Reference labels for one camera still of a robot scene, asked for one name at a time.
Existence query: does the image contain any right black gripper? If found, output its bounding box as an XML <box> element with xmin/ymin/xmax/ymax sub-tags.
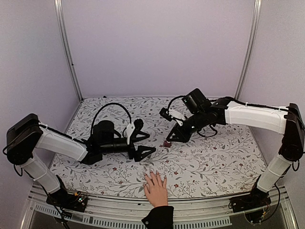
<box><xmin>166</xmin><ymin>111</ymin><xmax>207</xmax><ymax>144</ymax></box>

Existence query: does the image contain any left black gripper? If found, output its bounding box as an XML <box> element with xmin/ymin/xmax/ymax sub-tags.
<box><xmin>101</xmin><ymin>132</ymin><xmax>157</xmax><ymax>162</ymax></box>

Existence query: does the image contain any red nail polish bottle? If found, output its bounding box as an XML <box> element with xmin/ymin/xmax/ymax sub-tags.
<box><xmin>163</xmin><ymin>141</ymin><xmax>172</xmax><ymax>148</ymax></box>

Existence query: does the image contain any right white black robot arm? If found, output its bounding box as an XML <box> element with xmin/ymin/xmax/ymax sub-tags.
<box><xmin>160</xmin><ymin>88</ymin><xmax>305</xmax><ymax>208</ymax></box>

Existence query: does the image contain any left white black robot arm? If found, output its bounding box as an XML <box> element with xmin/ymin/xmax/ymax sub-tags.
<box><xmin>3</xmin><ymin>114</ymin><xmax>156</xmax><ymax>207</ymax></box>

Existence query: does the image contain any black sleeved forearm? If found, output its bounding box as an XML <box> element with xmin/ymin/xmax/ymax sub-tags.
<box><xmin>142</xmin><ymin>206</ymin><xmax>174</xmax><ymax>229</ymax></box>

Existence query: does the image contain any person's hand with painted nails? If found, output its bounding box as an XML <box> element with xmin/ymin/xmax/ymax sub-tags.
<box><xmin>143</xmin><ymin>171</ymin><xmax>168</xmax><ymax>208</ymax></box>

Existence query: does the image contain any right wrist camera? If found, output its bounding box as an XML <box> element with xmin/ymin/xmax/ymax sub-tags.
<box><xmin>159</xmin><ymin>108</ymin><xmax>186</xmax><ymax>126</ymax></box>

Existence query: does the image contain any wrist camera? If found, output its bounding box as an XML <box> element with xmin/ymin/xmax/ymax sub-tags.
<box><xmin>123</xmin><ymin>119</ymin><xmax>143</xmax><ymax>138</ymax></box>
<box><xmin>159</xmin><ymin>108</ymin><xmax>186</xmax><ymax>126</ymax></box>

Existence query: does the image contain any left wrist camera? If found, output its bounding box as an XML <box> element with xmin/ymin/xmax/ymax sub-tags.
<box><xmin>123</xmin><ymin>119</ymin><xmax>143</xmax><ymax>138</ymax></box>

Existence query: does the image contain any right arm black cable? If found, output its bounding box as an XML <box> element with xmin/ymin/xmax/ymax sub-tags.
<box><xmin>166</xmin><ymin>95</ymin><xmax>189</xmax><ymax>115</ymax></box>

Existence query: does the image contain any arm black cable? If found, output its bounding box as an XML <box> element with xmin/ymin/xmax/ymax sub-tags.
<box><xmin>91</xmin><ymin>102</ymin><xmax>132</xmax><ymax>134</ymax></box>
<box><xmin>166</xmin><ymin>95</ymin><xmax>189</xmax><ymax>115</ymax></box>

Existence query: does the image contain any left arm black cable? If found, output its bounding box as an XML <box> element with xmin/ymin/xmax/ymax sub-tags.
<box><xmin>91</xmin><ymin>102</ymin><xmax>132</xmax><ymax>134</ymax></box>

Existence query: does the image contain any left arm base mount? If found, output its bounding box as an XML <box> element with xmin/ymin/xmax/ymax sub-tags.
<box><xmin>46</xmin><ymin>189</ymin><xmax>88</xmax><ymax>212</ymax></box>

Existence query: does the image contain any front aluminium rail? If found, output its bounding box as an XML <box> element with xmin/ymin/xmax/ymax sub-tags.
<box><xmin>21</xmin><ymin>185</ymin><xmax>298</xmax><ymax>229</ymax></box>

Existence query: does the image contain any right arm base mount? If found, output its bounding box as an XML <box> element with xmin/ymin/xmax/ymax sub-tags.
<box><xmin>228</xmin><ymin>188</ymin><xmax>271</xmax><ymax>224</ymax></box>

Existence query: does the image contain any right aluminium frame post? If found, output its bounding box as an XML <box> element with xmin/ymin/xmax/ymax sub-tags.
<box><xmin>234</xmin><ymin>0</ymin><xmax>262</xmax><ymax>100</ymax></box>

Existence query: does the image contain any aluminium frame post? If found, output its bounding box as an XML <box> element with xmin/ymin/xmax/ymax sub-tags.
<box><xmin>234</xmin><ymin>0</ymin><xmax>262</xmax><ymax>100</ymax></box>
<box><xmin>54</xmin><ymin>0</ymin><xmax>83</xmax><ymax>102</ymax></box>

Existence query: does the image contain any left aluminium frame post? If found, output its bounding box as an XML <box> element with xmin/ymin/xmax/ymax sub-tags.
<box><xmin>54</xmin><ymin>0</ymin><xmax>83</xmax><ymax>102</ymax></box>

